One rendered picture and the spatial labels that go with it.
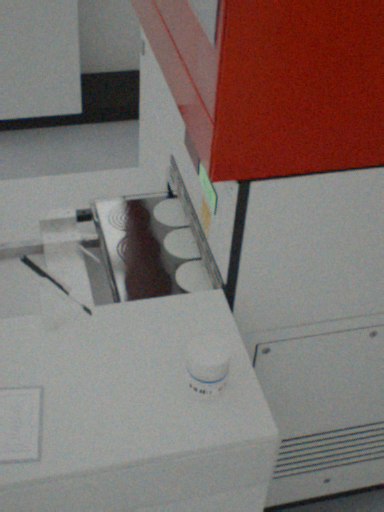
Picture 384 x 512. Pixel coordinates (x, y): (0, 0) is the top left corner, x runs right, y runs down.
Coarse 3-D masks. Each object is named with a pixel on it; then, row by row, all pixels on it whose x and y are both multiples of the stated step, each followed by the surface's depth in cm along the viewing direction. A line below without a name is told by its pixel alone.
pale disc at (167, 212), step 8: (168, 200) 185; (160, 208) 182; (168, 208) 183; (176, 208) 183; (160, 216) 180; (168, 216) 181; (176, 216) 181; (168, 224) 178; (176, 224) 179; (184, 224) 179
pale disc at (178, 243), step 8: (176, 232) 177; (184, 232) 177; (168, 240) 174; (176, 240) 175; (184, 240) 175; (168, 248) 173; (176, 248) 173; (184, 248) 173; (192, 248) 173; (184, 256) 171; (192, 256) 171
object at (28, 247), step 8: (32, 240) 179; (40, 240) 179; (96, 240) 182; (0, 248) 177; (8, 248) 177; (16, 248) 178; (24, 248) 178; (32, 248) 179; (40, 248) 179; (0, 256) 178; (8, 256) 179; (16, 256) 179
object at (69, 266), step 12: (48, 228) 178; (60, 228) 178; (72, 228) 178; (60, 252) 172; (72, 252) 173; (48, 264) 169; (60, 264) 170; (72, 264) 170; (84, 264) 170; (60, 276) 167; (72, 276) 167; (84, 276) 167; (72, 288) 165; (84, 288) 165; (60, 300) 162; (84, 300) 162
